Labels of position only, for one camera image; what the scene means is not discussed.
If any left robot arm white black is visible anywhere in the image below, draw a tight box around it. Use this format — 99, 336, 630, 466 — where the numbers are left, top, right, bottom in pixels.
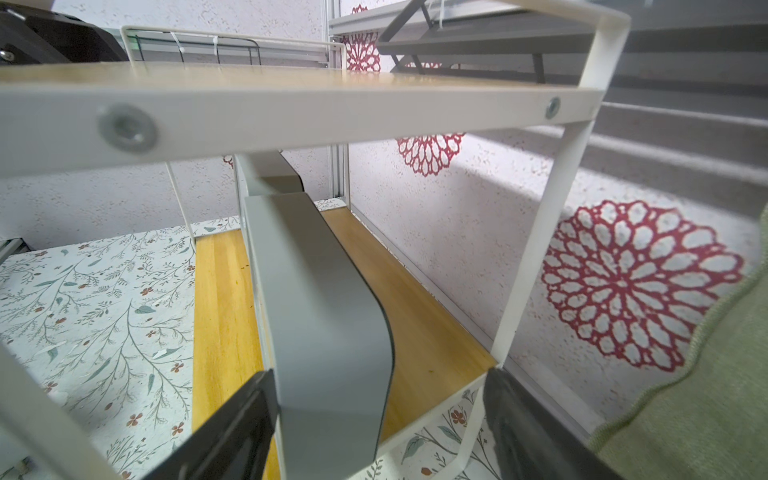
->
1, 2, 129, 66

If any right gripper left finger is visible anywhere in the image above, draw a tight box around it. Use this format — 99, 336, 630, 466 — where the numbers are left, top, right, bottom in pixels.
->
146, 370, 279, 479

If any grey metal wall shelf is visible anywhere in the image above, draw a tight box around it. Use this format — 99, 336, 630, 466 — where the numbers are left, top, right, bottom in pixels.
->
328, 0, 768, 85

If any yellow wooden two-tier shelf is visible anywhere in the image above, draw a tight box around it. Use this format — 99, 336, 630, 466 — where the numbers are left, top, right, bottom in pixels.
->
1, 1, 631, 479

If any green cushion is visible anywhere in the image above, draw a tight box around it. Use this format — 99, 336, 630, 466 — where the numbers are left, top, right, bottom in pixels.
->
579, 208, 767, 479

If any black wire wall rack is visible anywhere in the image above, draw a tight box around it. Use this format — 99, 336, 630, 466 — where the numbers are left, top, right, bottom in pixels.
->
112, 26, 347, 70

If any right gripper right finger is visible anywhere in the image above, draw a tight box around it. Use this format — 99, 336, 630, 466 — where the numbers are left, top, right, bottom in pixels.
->
483, 367, 620, 479

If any grey square alarm clock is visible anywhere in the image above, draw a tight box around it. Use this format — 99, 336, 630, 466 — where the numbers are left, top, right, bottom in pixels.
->
241, 193, 395, 479
233, 151, 305, 231

